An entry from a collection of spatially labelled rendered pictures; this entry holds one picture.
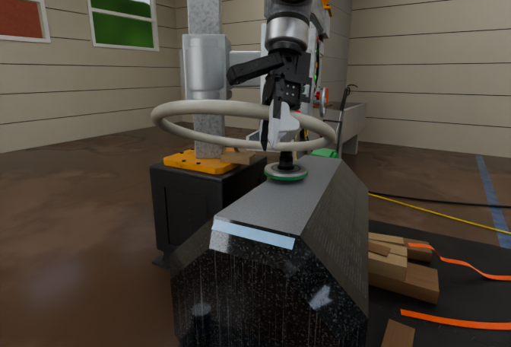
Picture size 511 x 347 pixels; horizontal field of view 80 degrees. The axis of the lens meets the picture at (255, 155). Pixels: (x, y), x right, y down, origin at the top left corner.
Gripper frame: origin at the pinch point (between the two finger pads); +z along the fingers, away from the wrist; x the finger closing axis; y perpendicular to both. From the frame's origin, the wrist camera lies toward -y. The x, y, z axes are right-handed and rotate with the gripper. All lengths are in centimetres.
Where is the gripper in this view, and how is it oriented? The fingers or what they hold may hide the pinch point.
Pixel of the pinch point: (265, 142)
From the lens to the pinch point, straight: 60.5
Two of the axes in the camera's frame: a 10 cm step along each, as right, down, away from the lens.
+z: -1.1, 9.9, -1.2
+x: -2.6, 0.9, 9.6
